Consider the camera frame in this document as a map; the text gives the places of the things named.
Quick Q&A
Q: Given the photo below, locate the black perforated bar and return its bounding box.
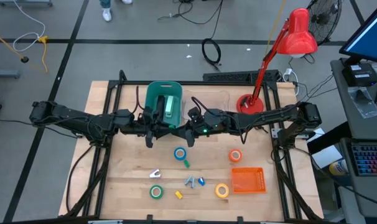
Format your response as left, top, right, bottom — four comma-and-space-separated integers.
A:
202, 70, 282, 84

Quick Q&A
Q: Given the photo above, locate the teal plastic bin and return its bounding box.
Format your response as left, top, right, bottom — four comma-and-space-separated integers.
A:
144, 81, 184, 136

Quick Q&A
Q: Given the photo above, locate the black stapler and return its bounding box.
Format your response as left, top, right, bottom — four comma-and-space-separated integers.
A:
156, 95, 166, 123

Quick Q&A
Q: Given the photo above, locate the yellow extension cable plug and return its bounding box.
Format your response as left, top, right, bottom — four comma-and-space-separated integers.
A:
37, 35, 49, 73

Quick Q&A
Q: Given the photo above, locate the clear plastic bag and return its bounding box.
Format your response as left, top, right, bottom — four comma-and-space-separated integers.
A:
347, 86, 377, 119

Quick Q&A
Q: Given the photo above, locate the blue tape roll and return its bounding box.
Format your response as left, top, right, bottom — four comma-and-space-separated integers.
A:
173, 147, 187, 161

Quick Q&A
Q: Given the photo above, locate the yellow rod with black tip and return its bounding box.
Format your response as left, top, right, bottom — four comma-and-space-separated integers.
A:
0, 27, 30, 64

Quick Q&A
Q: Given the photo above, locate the computer monitor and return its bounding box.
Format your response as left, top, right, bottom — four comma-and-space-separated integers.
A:
339, 0, 377, 65

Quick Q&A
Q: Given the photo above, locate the backlit keyboard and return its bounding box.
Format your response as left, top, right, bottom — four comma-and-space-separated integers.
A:
351, 144, 377, 177

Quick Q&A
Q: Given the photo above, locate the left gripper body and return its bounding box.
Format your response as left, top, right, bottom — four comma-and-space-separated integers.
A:
139, 106, 164, 149

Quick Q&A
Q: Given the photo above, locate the black floor fan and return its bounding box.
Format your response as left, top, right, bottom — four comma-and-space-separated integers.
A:
306, 0, 343, 46

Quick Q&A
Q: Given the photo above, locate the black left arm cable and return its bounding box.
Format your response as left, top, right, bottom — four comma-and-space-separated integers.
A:
134, 85, 146, 113

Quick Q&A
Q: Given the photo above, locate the black mini computer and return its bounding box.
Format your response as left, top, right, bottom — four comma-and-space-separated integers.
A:
342, 63, 377, 87

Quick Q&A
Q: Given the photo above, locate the orange mesh basket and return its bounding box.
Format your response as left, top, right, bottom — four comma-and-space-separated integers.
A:
230, 167, 267, 194

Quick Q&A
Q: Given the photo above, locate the white paper sheet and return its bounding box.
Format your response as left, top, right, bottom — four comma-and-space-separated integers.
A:
311, 144, 343, 170

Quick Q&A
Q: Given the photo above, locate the red desk lamp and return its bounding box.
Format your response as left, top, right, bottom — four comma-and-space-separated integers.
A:
236, 7, 319, 115

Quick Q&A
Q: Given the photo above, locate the yellow bottle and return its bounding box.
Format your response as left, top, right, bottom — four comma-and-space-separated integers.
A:
328, 159, 348, 177

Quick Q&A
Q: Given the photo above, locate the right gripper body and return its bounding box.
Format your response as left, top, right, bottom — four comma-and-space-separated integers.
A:
184, 106, 210, 148

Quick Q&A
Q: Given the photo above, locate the white charger with cable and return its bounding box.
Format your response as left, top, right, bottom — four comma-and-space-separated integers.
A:
283, 67, 300, 96

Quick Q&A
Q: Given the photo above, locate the white floor cable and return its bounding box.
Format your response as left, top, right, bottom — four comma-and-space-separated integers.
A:
12, 0, 47, 53

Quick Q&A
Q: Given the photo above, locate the grey desk cart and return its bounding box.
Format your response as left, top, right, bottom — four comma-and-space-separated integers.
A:
330, 57, 377, 224

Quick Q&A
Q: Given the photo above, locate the orange tape roll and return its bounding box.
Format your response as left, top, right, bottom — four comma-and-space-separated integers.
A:
228, 149, 243, 163

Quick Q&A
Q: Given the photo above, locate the clear plastic bin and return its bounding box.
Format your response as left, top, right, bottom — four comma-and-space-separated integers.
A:
181, 90, 232, 125

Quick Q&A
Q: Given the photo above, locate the black aluminium frame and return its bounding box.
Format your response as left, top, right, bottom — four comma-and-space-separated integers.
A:
63, 70, 325, 224

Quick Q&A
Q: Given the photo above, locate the green tape roll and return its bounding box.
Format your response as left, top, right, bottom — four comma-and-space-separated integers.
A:
149, 184, 164, 200

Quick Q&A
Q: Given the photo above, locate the yellow tape roll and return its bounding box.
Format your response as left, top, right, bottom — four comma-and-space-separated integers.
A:
215, 183, 230, 199

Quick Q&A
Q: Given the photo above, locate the mint green stapler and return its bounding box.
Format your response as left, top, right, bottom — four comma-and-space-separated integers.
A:
165, 95, 175, 119

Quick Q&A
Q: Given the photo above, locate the yellow hanging cord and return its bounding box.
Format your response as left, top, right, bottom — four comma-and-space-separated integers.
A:
264, 0, 287, 57

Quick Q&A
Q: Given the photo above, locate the grey table foot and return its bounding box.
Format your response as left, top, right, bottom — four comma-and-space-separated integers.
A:
0, 0, 54, 7
0, 68, 21, 80

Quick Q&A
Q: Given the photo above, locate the person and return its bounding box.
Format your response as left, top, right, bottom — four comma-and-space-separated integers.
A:
98, 0, 134, 22

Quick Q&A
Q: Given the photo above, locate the black coiled floor cable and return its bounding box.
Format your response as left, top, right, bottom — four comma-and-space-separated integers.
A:
201, 0, 224, 72

